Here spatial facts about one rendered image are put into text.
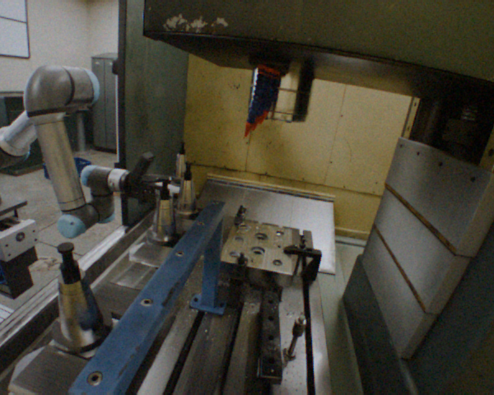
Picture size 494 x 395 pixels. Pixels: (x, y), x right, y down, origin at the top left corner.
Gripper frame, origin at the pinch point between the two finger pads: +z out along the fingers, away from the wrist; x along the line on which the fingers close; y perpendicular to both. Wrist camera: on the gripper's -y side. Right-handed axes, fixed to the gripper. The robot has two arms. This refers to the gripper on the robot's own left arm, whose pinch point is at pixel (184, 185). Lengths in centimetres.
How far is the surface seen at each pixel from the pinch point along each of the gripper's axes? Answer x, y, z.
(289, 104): 7.6, -27.1, 27.2
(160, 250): 37.3, -2.6, 10.2
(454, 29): 33, -41, 47
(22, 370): 61, -3, 7
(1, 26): -270, -102, -418
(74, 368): 59, -3, 11
